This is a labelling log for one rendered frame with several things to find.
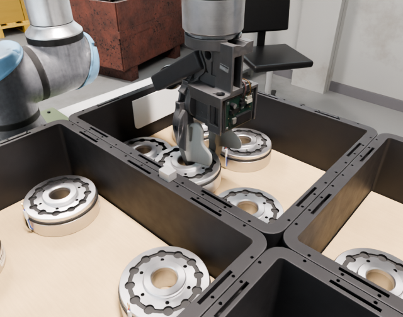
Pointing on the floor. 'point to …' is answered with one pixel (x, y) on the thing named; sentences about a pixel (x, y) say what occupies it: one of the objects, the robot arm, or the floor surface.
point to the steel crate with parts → (130, 32)
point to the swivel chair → (283, 15)
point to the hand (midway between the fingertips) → (201, 158)
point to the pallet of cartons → (7, 16)
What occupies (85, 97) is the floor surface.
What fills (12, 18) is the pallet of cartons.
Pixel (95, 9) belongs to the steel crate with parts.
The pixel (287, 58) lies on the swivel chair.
